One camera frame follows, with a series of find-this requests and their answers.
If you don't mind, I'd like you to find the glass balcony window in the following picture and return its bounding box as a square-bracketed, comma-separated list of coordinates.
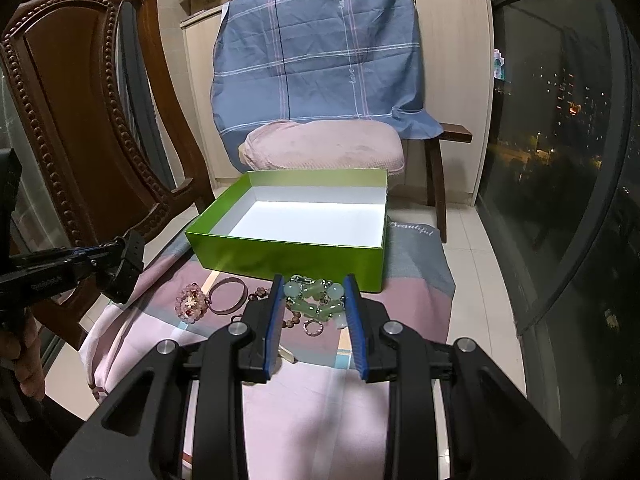
[475, 0, 640, 480]

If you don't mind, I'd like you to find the pink cushion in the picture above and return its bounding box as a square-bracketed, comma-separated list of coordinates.
[239, 120, 405, 177]

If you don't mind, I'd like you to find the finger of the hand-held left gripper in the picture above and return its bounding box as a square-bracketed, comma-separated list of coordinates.
[75, 230, 147, 305]

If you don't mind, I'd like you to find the carved wooden chair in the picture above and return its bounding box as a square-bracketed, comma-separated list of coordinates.
[0, 0, 221, 351]

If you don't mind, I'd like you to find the person's left hand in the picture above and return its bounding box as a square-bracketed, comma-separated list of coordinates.
[0, 310, 48, 402]

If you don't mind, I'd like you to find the blue plaid cloth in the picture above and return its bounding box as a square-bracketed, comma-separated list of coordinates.
[211, 0, 445, 171]

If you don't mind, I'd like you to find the brown wooden bead bracelet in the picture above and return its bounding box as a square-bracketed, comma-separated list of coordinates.
[249, 287, 311, 333]

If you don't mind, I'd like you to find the pink flower bead bracelet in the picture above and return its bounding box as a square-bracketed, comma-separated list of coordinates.
[174, 283, 210, 321]

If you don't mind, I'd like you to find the green cardboard box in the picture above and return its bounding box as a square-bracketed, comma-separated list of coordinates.
[184, 169, 391, 294]

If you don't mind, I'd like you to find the clear bangle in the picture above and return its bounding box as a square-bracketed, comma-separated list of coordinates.
[282, 274, 348, 322]

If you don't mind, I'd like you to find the dark wooden armchair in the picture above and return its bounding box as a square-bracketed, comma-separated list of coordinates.
[400, 122, 473, 245]

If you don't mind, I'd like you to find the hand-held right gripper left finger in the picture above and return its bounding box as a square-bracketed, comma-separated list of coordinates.
[50, 274, 287, 480]

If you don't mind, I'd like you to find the silver bangle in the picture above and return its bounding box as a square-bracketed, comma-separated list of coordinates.
[206, 277, 249, 317]

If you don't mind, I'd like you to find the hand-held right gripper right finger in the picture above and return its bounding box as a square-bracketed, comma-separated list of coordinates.
[344, 273, 592, 480]

